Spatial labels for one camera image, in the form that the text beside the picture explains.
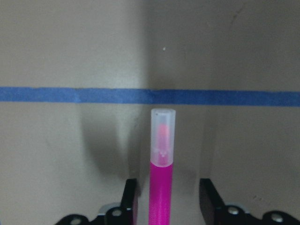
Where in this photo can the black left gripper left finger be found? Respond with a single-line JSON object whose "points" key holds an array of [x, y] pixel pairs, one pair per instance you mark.
{"points": [[118, 213]]}

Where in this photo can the pink highlighter pen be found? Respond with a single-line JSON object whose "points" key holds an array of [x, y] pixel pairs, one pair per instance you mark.
{"points": [[161, 165]]}

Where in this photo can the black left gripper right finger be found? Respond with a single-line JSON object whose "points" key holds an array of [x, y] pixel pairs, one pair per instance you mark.
{"points": [[216, 212]]}

